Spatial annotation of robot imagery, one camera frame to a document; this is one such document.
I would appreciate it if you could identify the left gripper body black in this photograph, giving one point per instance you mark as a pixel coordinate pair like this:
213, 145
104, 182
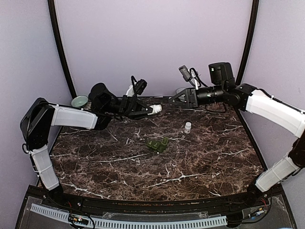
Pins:
124, 108

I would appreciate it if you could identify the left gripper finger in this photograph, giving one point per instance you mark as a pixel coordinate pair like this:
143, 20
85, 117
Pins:
142, 106
139, 115

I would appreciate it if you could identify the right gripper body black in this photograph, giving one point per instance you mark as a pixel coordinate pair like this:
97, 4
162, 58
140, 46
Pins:
193, 97

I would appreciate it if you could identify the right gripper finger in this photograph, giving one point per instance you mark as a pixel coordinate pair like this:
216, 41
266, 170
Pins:
181, 97
180, 104

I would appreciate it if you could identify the white pill bottle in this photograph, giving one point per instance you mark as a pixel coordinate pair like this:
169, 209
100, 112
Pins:
187, 127
156, 108

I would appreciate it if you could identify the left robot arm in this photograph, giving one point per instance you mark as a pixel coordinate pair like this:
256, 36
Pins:
43, 115

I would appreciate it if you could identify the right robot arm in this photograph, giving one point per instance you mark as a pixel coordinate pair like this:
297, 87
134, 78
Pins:
256, 101

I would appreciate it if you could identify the pale green bowl right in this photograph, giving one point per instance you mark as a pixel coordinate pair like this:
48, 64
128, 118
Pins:
179, 90

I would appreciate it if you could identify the pale green bowl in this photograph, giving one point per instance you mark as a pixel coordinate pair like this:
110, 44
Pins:
179, 90
79, 101

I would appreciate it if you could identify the pale green bowl left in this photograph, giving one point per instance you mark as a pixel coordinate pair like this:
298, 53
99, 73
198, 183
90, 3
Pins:
79, 101

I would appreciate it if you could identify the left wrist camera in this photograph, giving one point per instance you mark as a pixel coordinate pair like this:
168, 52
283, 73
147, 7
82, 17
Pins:
136, 88

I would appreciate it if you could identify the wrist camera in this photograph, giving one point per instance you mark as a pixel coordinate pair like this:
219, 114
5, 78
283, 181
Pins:
136, 88
190, 76

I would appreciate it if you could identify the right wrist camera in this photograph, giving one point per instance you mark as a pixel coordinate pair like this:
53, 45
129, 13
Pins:
190, 76

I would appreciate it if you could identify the right black frame post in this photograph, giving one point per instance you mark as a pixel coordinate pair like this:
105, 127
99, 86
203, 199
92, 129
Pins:
248, 41

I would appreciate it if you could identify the black frame post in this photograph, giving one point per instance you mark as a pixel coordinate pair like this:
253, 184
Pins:
60, 49
248, 41

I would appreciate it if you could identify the left black frame post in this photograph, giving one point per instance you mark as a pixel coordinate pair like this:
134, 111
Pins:
60, 49

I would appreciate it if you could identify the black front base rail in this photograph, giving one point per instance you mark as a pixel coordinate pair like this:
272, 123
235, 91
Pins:
229, 205

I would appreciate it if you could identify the white slotted cable duct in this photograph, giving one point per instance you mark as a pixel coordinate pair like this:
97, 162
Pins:
131, 221

